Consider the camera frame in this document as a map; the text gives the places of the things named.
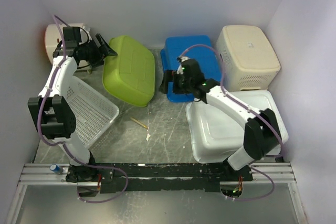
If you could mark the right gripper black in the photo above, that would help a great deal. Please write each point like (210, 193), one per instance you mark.
(169, 76)

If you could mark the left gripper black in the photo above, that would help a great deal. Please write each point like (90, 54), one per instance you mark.
(102, 54)

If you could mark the green plastic basin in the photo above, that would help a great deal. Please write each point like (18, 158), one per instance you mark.
(130, 75)

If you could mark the blue plastic tray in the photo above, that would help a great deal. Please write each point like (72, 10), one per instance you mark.
(195, 47)

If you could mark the clear plastic tray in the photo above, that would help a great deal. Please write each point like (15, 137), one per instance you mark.
(94, 113)

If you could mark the white plastic tub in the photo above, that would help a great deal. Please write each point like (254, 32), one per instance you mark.
(215, 136)

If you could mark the beige perforated plastic basket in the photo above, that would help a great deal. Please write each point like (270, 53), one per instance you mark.
(247, 58)

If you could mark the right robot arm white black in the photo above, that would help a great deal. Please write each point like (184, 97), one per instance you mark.
(261, 129)

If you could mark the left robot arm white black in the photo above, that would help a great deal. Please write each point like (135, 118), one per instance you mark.
(52, 116)

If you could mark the white cylindrical container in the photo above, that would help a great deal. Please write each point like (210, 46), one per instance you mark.
(52, 37)

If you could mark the small yellow stick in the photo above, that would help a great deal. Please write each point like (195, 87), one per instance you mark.
(139, 123)

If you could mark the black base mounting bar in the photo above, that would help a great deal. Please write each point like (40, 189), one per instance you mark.
(116, 177)

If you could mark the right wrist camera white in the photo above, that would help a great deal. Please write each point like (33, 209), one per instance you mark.
(182, 58)

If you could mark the aluminium rail frame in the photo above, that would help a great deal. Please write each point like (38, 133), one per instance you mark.
(44, 197)

